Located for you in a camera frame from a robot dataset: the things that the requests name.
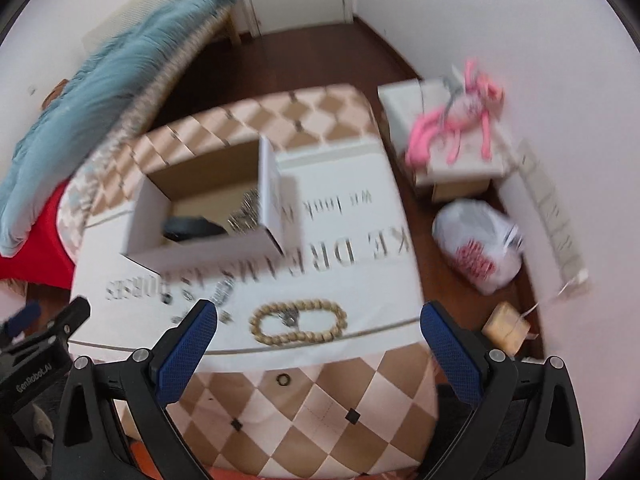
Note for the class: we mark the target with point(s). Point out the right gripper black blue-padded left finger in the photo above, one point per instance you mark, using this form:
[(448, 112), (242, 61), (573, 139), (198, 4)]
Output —
[(90, 442)]

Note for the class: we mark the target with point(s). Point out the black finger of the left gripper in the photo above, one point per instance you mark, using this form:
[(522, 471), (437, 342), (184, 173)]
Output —
[(68, 320)]

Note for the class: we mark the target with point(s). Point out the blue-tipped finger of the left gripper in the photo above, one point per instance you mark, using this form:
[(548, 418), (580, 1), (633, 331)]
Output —
[(22, 319)]

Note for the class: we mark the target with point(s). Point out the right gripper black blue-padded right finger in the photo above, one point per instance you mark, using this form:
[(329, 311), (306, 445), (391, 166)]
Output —
[(524, 421)]

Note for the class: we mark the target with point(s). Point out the black smart band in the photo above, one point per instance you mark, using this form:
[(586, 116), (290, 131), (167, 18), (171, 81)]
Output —
[(181, 229)]

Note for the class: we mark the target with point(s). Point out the red bed sheet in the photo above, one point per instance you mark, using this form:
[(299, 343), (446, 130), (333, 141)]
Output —
[(42, 260)]

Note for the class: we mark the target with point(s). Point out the small wooden box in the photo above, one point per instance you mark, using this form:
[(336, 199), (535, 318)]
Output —
[(506, 328)]

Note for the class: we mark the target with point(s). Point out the checkered mattress cover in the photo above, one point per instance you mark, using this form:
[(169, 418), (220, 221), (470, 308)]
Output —
[(84, 188)]

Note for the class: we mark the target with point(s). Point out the white plastic shopping bag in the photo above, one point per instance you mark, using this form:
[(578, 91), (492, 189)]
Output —
[(479, 242)]

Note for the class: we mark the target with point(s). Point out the diamond pattern printed tablecloth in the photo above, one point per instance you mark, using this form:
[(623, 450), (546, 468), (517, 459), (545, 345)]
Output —
[(318, 368)]

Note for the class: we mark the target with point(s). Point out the white cardboard box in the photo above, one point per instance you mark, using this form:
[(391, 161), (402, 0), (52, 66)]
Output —
[(237, 187)]

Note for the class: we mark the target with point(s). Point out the brown cardboard box under cloth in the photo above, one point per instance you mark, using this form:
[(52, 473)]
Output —
[(447, 190)]

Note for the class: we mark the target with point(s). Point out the teal quilt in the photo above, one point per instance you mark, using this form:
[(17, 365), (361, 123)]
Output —
[(90, 105)]

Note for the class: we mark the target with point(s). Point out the white folded cloth pile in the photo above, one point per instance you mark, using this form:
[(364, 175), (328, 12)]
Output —
[(405, 101)]

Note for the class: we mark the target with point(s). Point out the pink panther plush toy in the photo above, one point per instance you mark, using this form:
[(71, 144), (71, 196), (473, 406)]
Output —
[(469, 106)]

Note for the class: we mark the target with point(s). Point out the white charger with cable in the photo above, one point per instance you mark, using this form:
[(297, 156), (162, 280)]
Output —
[(579, 279)]

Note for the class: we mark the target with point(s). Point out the white wall socket strip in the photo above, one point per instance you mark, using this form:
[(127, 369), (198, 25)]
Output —
[(552, 214)]

